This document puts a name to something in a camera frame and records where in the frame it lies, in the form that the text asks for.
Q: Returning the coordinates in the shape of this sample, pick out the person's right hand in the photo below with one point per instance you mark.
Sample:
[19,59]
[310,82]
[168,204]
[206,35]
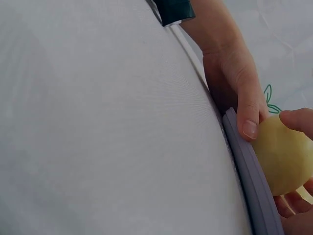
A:
[299,220]

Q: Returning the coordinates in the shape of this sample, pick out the person's left hand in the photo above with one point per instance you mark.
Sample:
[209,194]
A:
[232,66]

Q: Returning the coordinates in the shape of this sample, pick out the person's left thumb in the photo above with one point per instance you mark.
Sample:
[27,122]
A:
[248,105]

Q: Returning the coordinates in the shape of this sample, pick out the person's right thumb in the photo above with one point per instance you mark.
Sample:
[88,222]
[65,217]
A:
[298,120]

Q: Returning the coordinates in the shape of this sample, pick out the person's left fingers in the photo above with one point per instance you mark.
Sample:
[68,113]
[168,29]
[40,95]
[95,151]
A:
[263,113]

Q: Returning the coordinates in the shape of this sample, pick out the person's right fingers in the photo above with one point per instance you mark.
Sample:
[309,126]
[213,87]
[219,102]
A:
[297,202]

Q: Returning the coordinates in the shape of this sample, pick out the yellow round fruit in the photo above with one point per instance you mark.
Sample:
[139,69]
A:
[281,156]

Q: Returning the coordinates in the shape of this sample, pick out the purple ribbed board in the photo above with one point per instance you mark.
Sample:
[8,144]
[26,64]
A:
[254,178]

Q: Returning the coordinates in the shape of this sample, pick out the person's left forearm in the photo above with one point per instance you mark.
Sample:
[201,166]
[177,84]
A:
[212,27]

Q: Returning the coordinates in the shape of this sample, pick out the black wrist band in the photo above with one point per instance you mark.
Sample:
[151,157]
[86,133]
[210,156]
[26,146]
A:
[176,11]

